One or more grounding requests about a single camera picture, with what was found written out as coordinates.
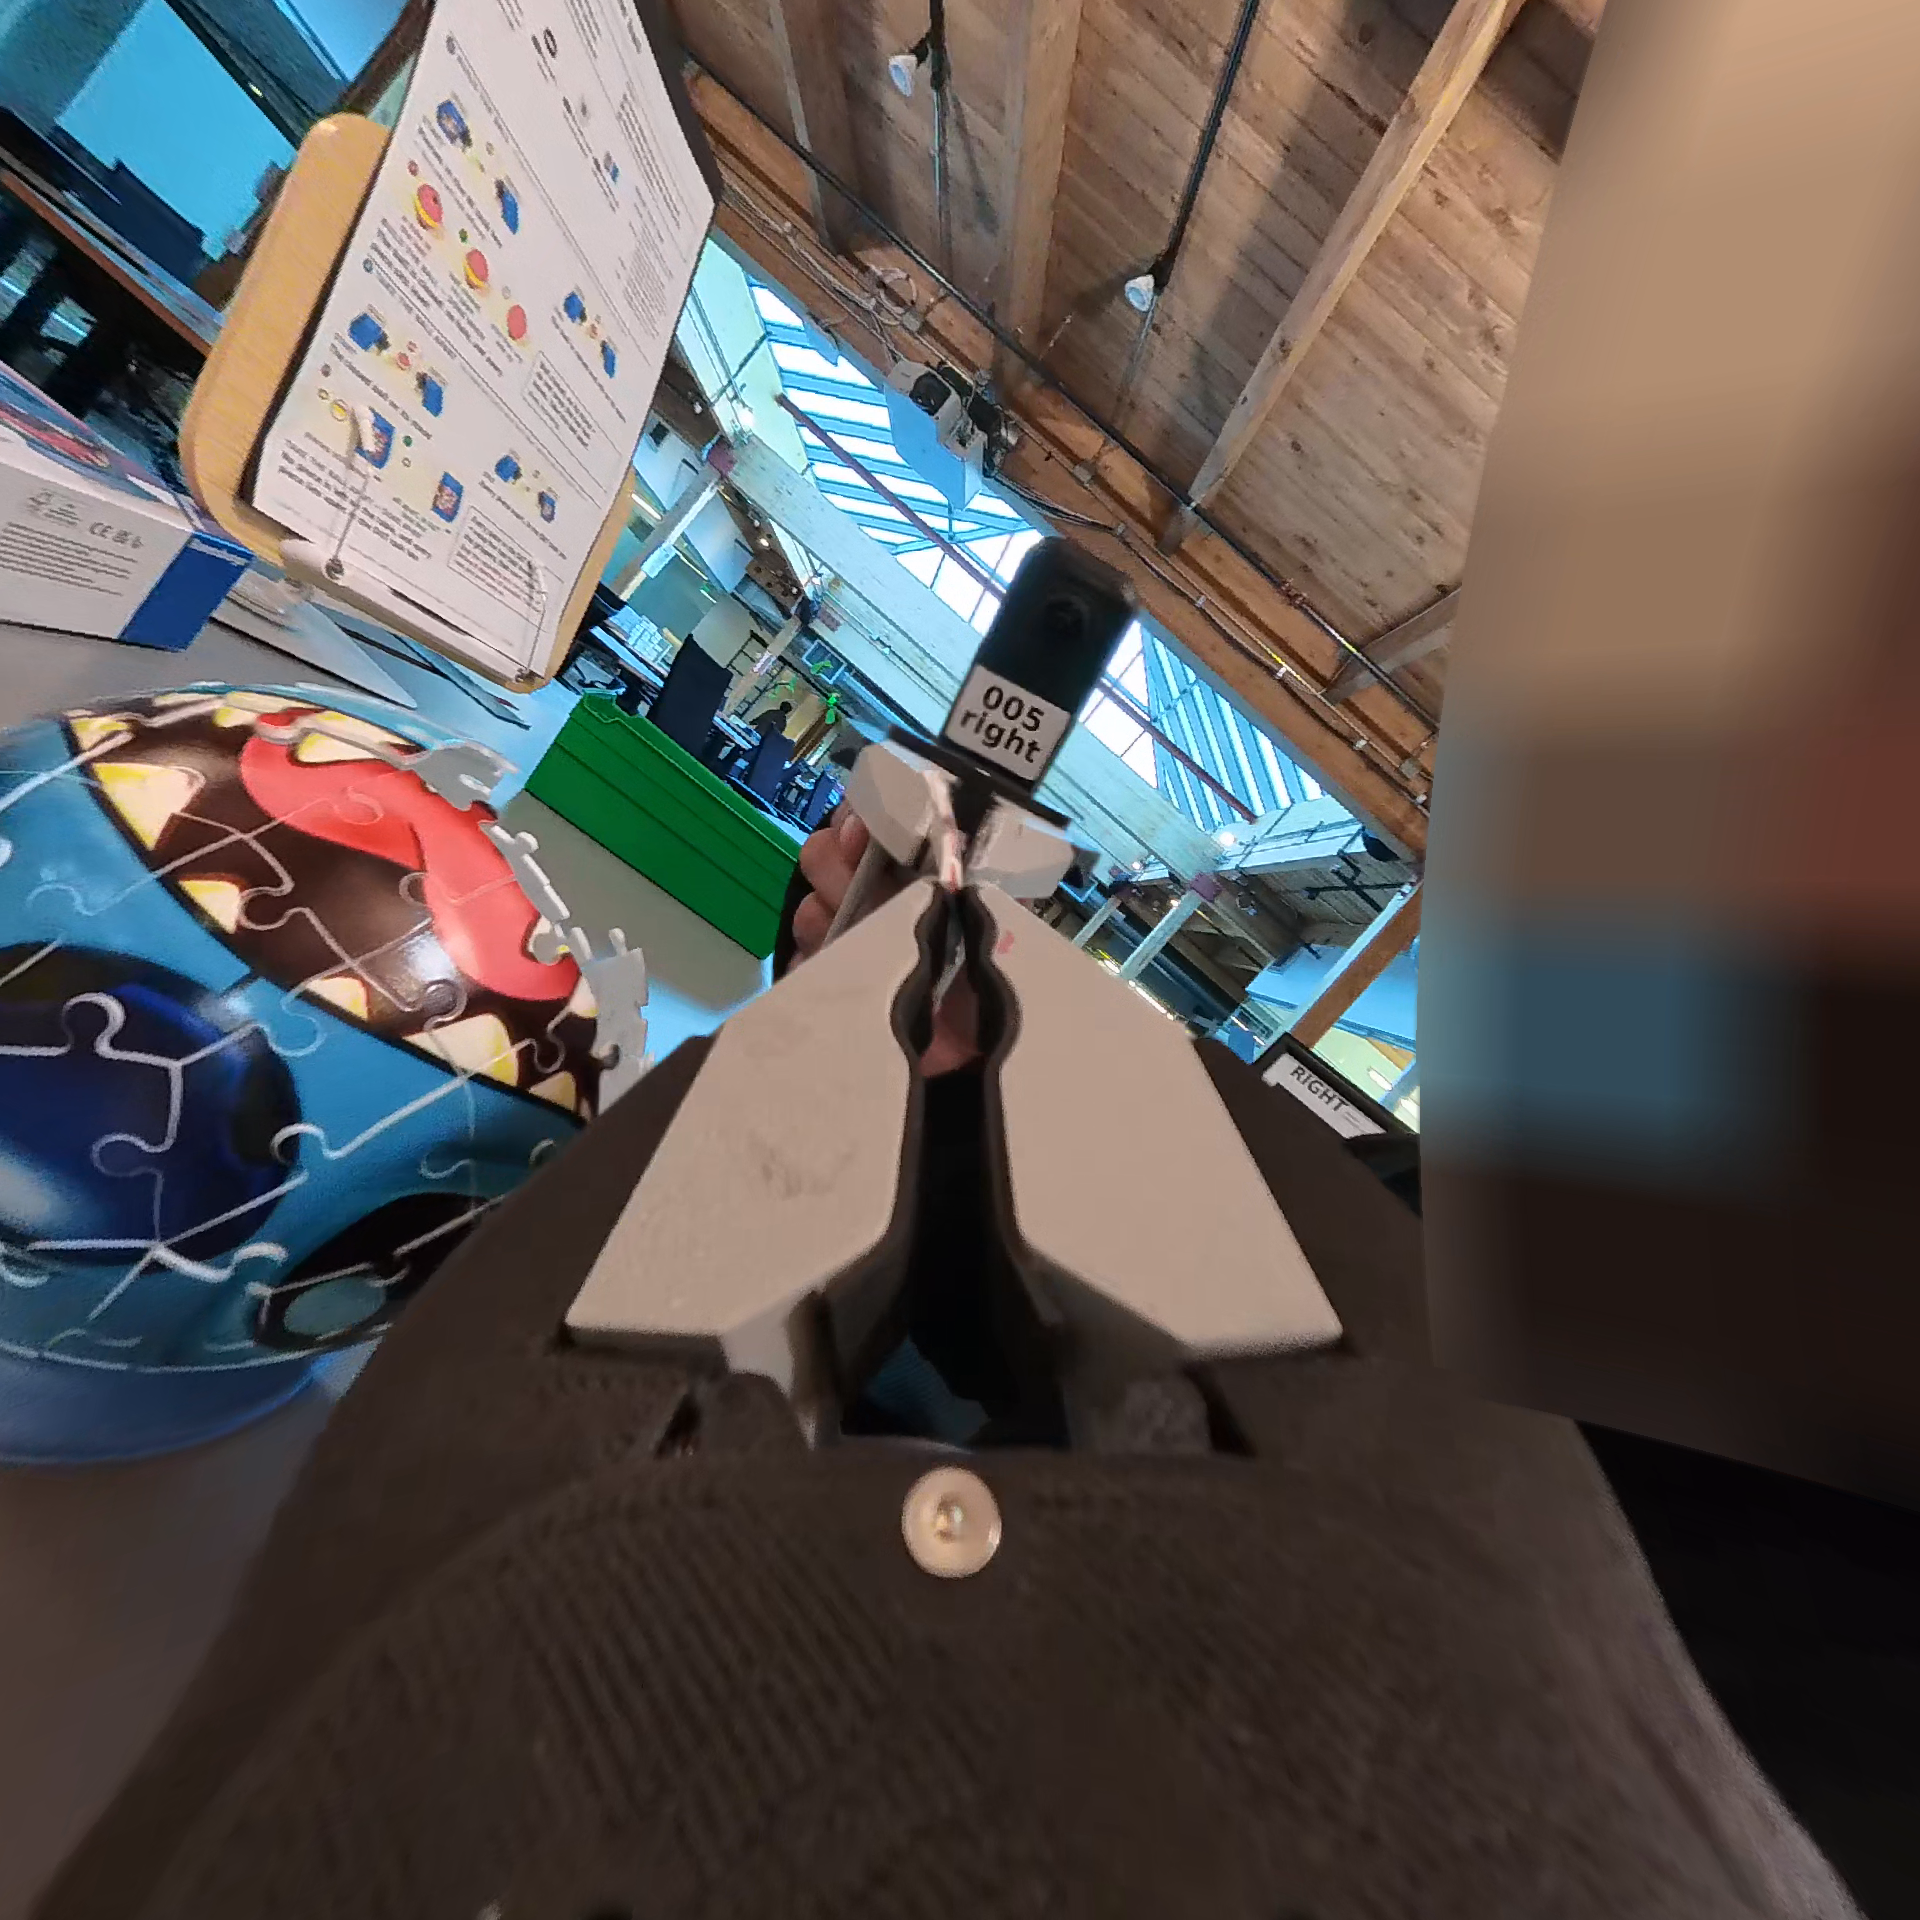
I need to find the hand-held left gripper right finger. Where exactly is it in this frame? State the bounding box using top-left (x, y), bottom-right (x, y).
top-left (972, 885), bottom-right (1347, 1367)

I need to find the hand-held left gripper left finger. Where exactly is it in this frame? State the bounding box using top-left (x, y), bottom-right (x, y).
top-left (565, 883), bottom-right (941, 1444)

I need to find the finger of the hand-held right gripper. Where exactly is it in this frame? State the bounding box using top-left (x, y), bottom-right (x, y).
top-left (977, 816), bottom-right (1102, 904)
top-left (829, 745), bottom-right (962, 932)

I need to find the puzzle piece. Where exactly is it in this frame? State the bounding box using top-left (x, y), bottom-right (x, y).
top-left (921, 773), bottom-right (1003, 1037)

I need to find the blue monster puzzle ball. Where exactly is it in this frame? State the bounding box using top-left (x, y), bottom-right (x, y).
top-left (0, 682), bottom-right (651, 1466)

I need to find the white puzzle box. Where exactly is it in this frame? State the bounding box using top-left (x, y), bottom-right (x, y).
top-left (0, 359), bottom-right (255, 657)

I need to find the person's right hand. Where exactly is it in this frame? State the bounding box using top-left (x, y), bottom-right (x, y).
top-left (791, 807), bottom-right (903, 963)

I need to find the black box with white label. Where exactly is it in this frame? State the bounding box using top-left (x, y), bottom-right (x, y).
top-left (1252, 1035), bottom-right (1422, 1191)

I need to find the dark office chair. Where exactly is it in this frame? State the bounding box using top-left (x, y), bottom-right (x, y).
top-left (654, 635), bottom-right (741, 761)

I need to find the green plastic bin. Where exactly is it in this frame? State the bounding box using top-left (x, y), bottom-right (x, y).
top-left (524, 691), bottom-right (807, 955)

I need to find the printed instruction sheet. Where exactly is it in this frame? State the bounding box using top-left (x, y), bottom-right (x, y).
top-left (247, 0), bottom-right (719, 682)

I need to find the wooden board stand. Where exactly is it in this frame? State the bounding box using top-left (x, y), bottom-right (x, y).
top-left (179, 112), bottom-right (725, 696)

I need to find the ceiling mounted camera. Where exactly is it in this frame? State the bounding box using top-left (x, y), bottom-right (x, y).
top-left (882, 356), bottom-right (1027, 484)

